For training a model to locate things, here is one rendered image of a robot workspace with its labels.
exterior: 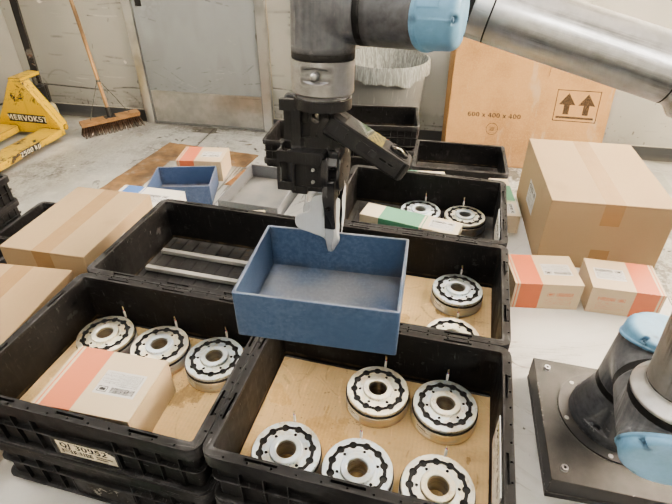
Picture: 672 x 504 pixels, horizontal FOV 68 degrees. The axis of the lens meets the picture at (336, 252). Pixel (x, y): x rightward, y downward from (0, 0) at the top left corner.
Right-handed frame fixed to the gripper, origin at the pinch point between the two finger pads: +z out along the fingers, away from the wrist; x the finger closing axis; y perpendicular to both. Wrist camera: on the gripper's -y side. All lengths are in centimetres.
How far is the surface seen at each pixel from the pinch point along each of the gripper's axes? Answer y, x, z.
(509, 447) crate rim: -26.4, 12.1, 20.7
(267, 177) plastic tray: 47, -98, 33
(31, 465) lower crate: 46, 19, 38
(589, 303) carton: -52, -49, 36
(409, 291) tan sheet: -9.7, -30.0, 27.0
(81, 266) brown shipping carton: 64, -22, 27
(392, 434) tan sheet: -10.8, 5.6, 30.1
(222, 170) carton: 62, -93, 30
